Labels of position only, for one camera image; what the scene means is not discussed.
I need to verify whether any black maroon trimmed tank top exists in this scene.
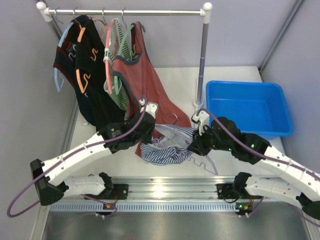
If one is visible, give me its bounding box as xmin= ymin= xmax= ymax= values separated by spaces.
xmin=53 ymin=15 xmax=89 ymax=93

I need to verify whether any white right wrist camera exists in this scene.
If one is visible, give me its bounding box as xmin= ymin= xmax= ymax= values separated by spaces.
xmin=191 ymin=108 xmax=210 ymax=136

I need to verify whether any blue white striped tank top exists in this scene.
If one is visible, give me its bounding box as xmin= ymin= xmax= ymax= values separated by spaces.
xmin=140 ymin=124 xmax=195 ymax=166

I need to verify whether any green hanger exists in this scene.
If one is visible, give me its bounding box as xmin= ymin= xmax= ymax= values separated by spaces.
xmin=114 ymin=7 xmax=133 ymax=95

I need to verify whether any red tank top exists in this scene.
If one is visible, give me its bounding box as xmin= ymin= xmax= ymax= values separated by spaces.
xmin=112 ymin=21 xmax=192 ymax=157

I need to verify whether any orange hanger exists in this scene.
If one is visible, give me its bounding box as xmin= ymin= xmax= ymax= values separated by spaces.
xmin=75 ymin=17 xmax=108 ymax=95

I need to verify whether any green striped tank top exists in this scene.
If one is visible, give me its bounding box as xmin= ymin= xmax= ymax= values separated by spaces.
xmin=103 ymin=18 xmax=132 ymax=120

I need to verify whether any pink hanger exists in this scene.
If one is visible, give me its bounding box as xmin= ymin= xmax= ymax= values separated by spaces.
xmin=103 ymin=19 xmax=115 ymax=95

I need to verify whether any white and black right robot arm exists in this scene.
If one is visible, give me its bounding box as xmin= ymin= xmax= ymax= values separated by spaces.
xmin=187 ymin=114 xmax=320 ymax=220

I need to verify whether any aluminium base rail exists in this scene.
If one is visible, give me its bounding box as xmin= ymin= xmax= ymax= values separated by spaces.
xmin=49 ymin=176 xmax=288 ymax=213

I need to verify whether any blue plastic bin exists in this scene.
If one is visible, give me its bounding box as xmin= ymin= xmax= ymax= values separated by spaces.
xmin=205 ymin=80 xmax=294 ymax=140

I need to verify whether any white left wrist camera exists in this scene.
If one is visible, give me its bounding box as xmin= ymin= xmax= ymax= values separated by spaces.
xmin=139 ymin=98 xmax=159 ymax=119

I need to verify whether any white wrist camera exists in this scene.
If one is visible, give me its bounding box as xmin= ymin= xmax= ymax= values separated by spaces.
xmin=139 ymin=98 xmax=159 ymax=119
xmin=191 ymin=108 xmax=210 ymax=136

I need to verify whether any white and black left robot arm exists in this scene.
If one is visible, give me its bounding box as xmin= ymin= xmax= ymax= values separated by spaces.
xmin=30 ymin=110 xmax=156 ymax=206

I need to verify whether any light blue hanger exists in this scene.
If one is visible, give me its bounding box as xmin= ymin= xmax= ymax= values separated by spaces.
xmin=53 ymin=21 xmax=74 ymax=92

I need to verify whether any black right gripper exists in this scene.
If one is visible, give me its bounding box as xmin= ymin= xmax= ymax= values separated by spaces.
xmin=187 ymin=124 xmax=233 ymax=157

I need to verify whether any purple plastic hanger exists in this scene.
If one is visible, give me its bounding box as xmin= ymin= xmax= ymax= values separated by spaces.
xmin=154 ymin=112 xmax=219 ymax=176

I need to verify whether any metal clothes rack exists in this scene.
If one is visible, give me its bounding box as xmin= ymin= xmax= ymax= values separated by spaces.
xmin=36 ymin=0 xmax=213 ymax=111

